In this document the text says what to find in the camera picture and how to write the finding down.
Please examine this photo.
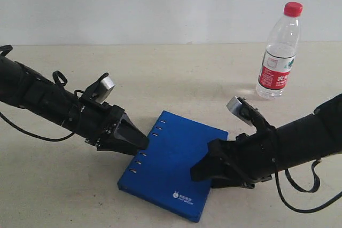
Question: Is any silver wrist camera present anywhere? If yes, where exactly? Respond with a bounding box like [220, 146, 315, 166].
[81, 73, 115, 104]
[226, 96, 270, 129]

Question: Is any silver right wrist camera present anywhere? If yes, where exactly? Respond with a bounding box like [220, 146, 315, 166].
[226, 96, 270, 129]

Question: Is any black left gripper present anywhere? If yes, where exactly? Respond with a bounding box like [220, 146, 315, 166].
[72, 102, 149, 156]

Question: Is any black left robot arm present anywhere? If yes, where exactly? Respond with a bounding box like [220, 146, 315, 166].
[1, 45, 149, 155]

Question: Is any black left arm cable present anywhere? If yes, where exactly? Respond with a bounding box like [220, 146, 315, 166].
[0, 45, 86, 143]

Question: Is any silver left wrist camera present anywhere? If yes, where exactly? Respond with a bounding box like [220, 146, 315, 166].
[81, 73, 115, 104]

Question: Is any blue ring-binder notebook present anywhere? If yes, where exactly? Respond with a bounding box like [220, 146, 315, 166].
[118, 111, 228, 223]

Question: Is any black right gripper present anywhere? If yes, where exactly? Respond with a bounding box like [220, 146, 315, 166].
[190, 129, 276, 189]

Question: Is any clear water bottle red label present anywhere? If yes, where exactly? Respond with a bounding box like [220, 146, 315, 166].
[255, 2, 303, 99]

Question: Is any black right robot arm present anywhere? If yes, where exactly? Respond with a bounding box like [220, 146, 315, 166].
[190, 95, 341, 188]

